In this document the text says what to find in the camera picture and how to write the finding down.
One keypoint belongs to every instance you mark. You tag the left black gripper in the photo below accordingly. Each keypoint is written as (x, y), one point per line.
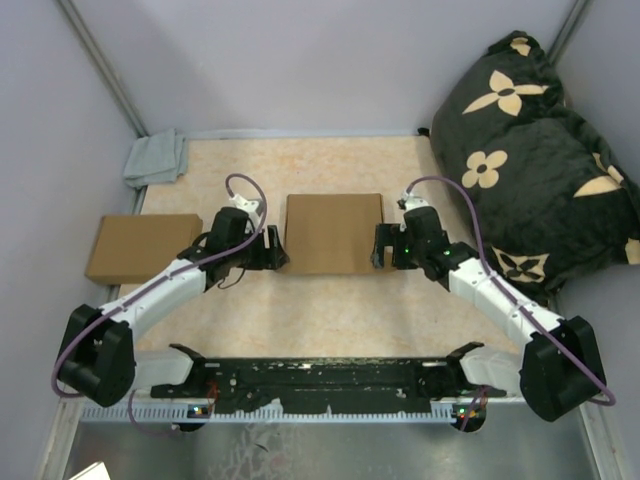
(272, 258)

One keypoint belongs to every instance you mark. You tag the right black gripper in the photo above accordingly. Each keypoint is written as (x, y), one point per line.
(390, 235)

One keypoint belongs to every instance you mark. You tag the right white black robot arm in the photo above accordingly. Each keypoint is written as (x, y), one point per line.
(520, 325)

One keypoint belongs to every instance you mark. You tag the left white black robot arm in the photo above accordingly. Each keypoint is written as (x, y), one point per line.
(98, 358)

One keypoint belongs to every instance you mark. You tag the small closed cardboard box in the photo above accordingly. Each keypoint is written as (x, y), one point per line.
(131, 249)

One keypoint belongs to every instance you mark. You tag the grey folded cloth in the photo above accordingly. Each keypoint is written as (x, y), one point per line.
(157, 159)

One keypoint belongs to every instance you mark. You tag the black floral pillow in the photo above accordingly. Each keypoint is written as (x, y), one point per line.
(553, 204)

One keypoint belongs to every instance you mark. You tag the white paper corner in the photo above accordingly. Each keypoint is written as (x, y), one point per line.
(95, 471)

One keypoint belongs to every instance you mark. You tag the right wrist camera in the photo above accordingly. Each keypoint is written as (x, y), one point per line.
(408, 202)

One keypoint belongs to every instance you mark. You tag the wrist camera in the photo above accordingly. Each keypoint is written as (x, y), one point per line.
(408, 202)
(253, 207)

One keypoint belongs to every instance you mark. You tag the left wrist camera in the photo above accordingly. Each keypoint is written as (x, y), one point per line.
(253, 207)

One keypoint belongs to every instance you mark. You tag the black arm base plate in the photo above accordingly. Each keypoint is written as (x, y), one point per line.
(319, 385)

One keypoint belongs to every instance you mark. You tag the aluminium frame rail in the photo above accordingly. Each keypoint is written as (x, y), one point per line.
(551, 382)

